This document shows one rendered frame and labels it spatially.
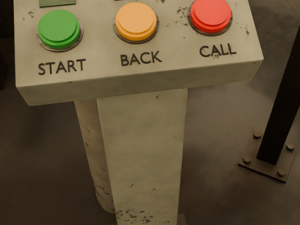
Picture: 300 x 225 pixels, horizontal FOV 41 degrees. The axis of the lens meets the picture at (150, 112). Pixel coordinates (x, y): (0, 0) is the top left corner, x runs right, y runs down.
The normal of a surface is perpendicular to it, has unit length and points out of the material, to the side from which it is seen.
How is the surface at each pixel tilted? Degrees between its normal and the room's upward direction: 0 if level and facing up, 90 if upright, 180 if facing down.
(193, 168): 0
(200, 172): 0
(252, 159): 0
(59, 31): 20
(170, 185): 90
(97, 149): 90
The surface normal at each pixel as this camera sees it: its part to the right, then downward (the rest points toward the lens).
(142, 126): 0.15, 0.75
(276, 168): -0.01, -0.65
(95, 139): -0.39, 0.70
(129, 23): 0.04, -0.36
